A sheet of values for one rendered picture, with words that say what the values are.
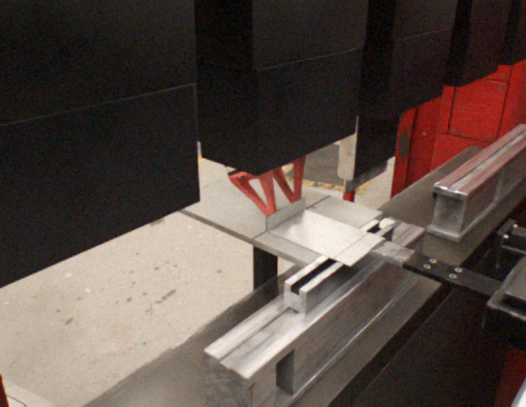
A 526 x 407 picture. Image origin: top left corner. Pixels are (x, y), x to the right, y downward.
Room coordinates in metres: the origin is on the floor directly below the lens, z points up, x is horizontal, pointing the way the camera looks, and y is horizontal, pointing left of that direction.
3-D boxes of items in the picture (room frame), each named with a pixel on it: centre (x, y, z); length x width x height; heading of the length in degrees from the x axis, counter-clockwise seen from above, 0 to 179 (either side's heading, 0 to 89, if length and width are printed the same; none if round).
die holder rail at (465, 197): (0.98, -0.49, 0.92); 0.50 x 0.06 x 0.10; 139
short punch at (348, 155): (0.56, -0.13, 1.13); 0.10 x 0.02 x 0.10; 139
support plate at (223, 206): (0.66, -0.02, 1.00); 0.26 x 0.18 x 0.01; 49
